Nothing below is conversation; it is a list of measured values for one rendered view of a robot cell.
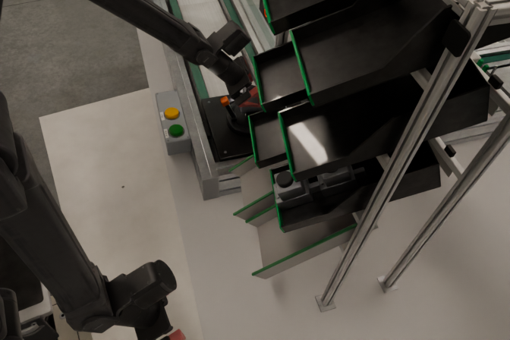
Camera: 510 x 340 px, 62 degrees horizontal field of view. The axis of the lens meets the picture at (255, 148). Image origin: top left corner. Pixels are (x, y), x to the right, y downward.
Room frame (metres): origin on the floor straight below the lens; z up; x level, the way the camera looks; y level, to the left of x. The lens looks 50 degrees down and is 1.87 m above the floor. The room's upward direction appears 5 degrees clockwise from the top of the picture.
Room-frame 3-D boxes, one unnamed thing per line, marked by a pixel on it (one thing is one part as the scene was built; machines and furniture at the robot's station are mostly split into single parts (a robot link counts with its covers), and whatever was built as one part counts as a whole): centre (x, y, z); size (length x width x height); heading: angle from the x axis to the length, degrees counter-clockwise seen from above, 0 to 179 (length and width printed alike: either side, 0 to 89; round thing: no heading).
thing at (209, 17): (1.14, 0.11, 0.91); 0.84 x 0.28 x 0.10; 21
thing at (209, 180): (1.06, 0.26, 0.91); 0.89 x 0.06 x 0.11; 21
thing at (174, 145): (0.86, 0.25, 0.93); 0.21 x 0.07 x 0.06; 21
